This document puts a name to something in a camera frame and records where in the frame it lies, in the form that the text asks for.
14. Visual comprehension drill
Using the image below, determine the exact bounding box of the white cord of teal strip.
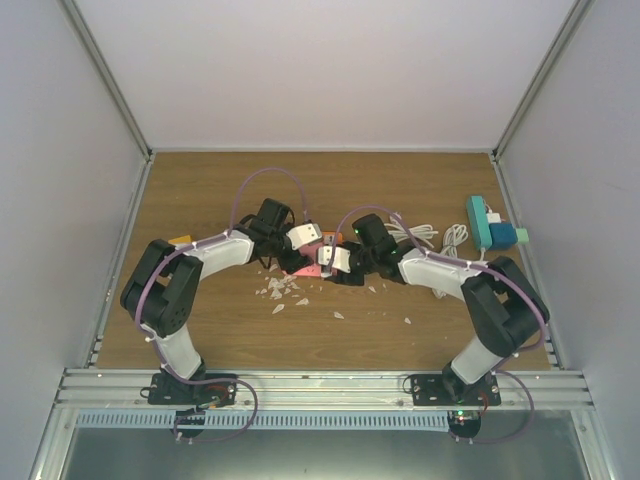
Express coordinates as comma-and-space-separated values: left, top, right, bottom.
430, 223, 486, 301

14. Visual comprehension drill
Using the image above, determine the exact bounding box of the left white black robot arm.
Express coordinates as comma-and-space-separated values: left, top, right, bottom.
120, 198, 322, 404

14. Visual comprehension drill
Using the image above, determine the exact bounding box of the yellow cube adapter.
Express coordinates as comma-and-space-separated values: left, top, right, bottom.
169, 235, 192, 246

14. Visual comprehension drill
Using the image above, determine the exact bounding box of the grey slotted cable duct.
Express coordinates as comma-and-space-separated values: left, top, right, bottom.
76, 409, 449, 433

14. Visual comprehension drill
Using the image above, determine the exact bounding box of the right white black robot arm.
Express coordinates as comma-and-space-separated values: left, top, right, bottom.
316, 214, 550, 405

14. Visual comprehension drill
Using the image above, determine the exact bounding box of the white cord of orange strip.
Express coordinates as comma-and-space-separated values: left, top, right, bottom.
384, 222, 436, 249

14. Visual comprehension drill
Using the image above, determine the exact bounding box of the aluminium frame post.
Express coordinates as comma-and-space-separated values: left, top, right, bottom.
489, 0, 597, 161
57, 0, 154, 161

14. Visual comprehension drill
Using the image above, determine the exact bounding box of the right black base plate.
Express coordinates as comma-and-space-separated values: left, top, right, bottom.
401, 372, 502, 407

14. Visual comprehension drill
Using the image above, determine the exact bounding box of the right aluminium frame post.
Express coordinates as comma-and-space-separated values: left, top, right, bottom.
489, 0, 597, 161

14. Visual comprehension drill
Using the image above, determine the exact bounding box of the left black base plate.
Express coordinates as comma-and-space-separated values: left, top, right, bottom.
140, 370, 238, 408

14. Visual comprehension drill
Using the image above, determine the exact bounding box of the left aluminium frame post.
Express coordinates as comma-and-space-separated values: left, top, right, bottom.
57, 0, 154, 161

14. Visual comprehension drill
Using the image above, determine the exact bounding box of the blue cube adapter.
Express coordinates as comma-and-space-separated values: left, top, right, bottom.
489, 222, 518, 251

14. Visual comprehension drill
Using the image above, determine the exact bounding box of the pink triangular socket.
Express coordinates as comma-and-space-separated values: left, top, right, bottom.
281, 244, 321, 277

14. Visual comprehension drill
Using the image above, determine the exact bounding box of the orange power strip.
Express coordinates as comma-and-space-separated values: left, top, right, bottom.
322, 231, 343, 246

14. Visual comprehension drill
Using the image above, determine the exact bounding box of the aluminium front rail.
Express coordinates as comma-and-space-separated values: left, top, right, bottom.
54, 369, 594, 411

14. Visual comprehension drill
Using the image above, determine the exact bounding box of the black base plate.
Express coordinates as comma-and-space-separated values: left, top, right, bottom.
401, 372, 502, 407
140, 370, 238, 408

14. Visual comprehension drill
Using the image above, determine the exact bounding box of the teal power strip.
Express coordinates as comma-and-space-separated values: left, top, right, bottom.
466, 195, 492, 250

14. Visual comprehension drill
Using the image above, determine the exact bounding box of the light green plug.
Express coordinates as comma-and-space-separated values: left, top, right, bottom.
515, 228, 529, 244

